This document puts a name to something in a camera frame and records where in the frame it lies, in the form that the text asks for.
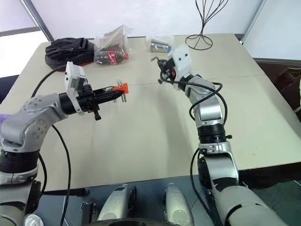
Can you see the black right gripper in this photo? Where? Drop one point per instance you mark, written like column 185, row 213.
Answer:
column 170, row 68

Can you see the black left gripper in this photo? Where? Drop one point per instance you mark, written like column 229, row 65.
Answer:
column 85, row 101

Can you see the dark hex key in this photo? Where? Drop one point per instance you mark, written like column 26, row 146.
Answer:
column 155, row 58

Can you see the orange hex key holder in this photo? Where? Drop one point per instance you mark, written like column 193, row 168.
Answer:
column 123, row 87

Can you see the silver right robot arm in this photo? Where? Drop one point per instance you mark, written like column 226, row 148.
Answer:
column 211, row 110

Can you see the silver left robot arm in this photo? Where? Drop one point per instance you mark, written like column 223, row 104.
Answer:
column 35, row 108

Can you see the small silver hex key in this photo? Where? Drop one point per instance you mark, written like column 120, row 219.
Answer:
column 115, row 99

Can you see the large silver hex key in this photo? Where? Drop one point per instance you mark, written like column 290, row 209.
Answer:
column 124, row 98

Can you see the silver metal can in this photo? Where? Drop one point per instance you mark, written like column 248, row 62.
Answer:
column 160, row 46

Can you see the clear bag with metal can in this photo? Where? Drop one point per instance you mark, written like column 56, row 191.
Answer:
column 162, row 38

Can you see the red black packaged tool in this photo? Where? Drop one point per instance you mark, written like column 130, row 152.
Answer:
column 110, row 57

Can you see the clear bag with brown contents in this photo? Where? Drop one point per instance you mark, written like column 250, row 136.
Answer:
column 114, row 37

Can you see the black work gloves bundle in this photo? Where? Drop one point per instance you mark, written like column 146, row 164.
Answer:
column 68, row 50

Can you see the purple object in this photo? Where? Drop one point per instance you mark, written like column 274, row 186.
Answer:
column 3, row 117

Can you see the silver rounded shell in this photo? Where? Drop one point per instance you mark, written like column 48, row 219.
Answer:
column 117, row 202
column 178, row 204

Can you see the white round cap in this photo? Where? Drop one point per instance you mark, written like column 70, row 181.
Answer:
column 34, row 220

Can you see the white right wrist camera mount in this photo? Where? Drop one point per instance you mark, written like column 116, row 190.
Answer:
column 182, row 61

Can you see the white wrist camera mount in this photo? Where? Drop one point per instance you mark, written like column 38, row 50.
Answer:
column 182, row 61
column 70, row 75

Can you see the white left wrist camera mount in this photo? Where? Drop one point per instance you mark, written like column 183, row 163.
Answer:
column 70, row 75

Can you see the dark diagonal frame post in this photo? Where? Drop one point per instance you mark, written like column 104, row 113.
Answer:
column 37, row 18

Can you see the white frame post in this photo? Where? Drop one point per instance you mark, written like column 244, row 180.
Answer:
column 255, row 18

